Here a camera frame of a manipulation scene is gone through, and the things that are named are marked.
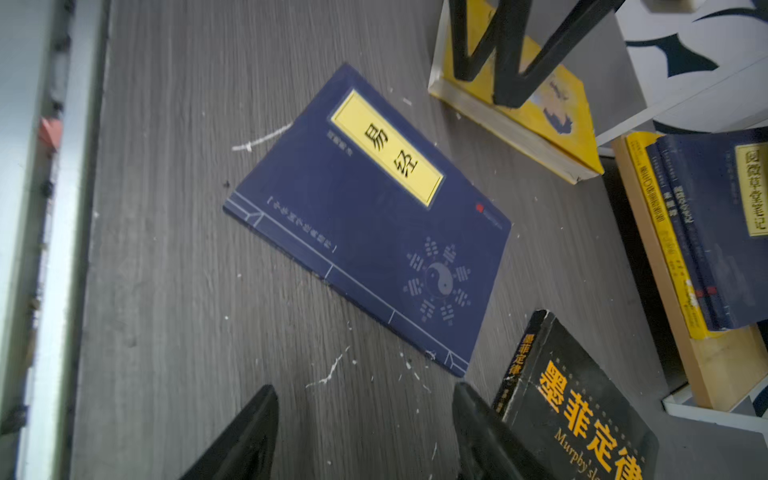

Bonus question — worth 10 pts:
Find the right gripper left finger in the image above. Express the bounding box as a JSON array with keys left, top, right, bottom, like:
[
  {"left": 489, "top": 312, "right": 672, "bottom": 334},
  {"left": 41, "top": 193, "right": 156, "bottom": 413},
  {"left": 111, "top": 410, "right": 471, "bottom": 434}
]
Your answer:
[{"left": 181, "top": 385, "right": 279, "bottom": 479}]

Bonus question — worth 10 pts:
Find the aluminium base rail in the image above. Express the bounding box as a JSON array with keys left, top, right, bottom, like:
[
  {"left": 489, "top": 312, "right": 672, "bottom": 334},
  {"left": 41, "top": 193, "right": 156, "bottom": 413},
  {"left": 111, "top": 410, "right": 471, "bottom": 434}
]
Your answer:
[{"left": 1, "top": 1, "right": 110, "bottom": 479}]

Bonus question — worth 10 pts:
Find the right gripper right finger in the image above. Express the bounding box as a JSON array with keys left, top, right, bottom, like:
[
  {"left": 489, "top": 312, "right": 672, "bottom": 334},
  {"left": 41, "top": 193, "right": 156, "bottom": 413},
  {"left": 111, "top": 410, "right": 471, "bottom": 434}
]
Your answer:
[{"left": 452, "top": 382, "right": 552, "bottom": 479}]

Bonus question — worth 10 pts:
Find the navy Yijing book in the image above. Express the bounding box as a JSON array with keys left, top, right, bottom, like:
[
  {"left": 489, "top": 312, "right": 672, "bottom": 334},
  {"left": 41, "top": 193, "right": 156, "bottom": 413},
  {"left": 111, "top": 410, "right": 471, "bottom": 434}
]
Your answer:
[{"left": 223, "top": 64, "right": 511, "bottom": 377}]

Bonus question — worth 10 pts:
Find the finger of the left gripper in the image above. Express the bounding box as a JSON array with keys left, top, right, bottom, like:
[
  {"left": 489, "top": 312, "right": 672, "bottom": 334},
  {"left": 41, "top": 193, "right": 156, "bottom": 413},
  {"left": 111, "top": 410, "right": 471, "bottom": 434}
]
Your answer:
[
  {"left": 449, "top": 0, "right": 497, "bottom": 82},
  {"left": 493, "top": 0, "right": 621, "bottom": 108}
]

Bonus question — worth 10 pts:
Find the black Murphy's law book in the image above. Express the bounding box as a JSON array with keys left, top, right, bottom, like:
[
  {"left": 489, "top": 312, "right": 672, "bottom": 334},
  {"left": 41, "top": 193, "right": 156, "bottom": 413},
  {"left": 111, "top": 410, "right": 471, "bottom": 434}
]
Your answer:
[{"left": 492, "top": 310, "right": 659, "bottom": 479}]

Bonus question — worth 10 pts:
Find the yellow book in shelf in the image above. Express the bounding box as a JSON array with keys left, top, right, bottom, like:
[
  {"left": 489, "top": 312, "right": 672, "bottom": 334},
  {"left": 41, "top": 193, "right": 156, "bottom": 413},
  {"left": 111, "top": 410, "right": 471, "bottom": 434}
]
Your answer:
[{"left": 624, "top": 132, "right": 720, "bottom": 340}]

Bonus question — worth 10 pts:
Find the navy book with figures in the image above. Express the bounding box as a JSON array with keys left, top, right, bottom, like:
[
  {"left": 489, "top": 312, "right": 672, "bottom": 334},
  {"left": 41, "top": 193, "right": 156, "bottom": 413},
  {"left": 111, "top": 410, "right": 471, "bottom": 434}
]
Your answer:
[
  {"left": 646, "top": 142, "right": 724, "bottom": 339},
  {"left": 656, "top": 127, "right": 767, "bottom": 331}
]

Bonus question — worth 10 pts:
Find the white wooden bookshelf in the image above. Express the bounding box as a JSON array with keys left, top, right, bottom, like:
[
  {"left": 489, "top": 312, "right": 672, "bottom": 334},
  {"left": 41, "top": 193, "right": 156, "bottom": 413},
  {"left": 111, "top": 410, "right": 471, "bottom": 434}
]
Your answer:
[{"left": 593, "top": 53, "right": 768, "bottom": 448}]

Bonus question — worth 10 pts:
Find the yellow cartoon cover book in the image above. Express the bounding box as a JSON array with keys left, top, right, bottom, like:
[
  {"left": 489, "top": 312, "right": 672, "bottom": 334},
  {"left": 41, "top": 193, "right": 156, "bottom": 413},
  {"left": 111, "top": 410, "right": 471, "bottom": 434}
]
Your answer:
[{"left": 428, "top": 1, "right": 604, "bottom": 184}]

